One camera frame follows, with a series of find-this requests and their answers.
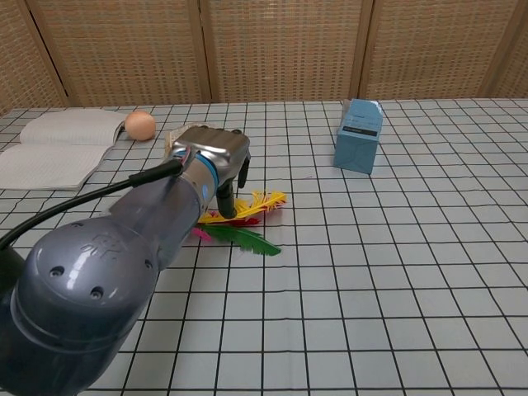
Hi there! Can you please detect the bamboo folding screen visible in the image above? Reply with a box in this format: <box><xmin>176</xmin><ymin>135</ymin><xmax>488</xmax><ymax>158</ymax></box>
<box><xmin>0</xmin><ymin>0</ymin><xmax>528</xmax><ymax>119</ymax></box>

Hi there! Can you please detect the open white notebook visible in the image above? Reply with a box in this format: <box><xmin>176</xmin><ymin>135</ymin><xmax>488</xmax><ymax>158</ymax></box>
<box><xmin>0</xmin><ymin>110</ymin><xmax>129</xmax><ymax>192</ymax></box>

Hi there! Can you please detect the blue checkered tablecloth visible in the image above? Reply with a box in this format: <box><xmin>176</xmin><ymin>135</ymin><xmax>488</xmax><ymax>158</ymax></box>
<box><xmin>0</xmin><ymin>97</ymin><xmax>528</xmax><ymax>396</ymax></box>

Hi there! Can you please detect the brown egg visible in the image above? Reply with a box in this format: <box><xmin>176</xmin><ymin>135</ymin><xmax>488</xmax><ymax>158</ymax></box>
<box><xmin>125</xmin><ymin>110</ymin><xmax>157</xmax><ymax>141</ymax></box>

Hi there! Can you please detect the clear snack packet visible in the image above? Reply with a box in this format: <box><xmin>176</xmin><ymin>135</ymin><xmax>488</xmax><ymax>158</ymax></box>
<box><xmin>163</xmin><ymin>122</ymin><xmax>226</xmax><ymax>160</ymax></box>

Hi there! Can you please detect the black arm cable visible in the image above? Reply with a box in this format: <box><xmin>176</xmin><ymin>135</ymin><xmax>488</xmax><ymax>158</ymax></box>
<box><xmin>0</xmin><ymin>158</ymin><xmax>185</xmax><ymax>251</ymax></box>

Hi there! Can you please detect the blue carton box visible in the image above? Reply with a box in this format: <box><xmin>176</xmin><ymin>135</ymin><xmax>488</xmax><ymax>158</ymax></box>
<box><xmin>332</xmin><ymin>97</ymin><xmax>383</xmax><ymax>177</ymax></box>

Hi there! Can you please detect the colourful feather shuttlecock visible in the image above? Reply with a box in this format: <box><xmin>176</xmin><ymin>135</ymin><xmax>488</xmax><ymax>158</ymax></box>
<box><xmin>191</xmin><ymin>189</ymin><xmax>288</xmax><ymax>257</ymax></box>

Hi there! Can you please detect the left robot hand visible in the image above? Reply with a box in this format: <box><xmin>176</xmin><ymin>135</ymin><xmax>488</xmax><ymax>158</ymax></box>
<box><xmin>170</xmin><ymin>126</ymin><xmax>252</xmax><ymax>219</ymax></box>

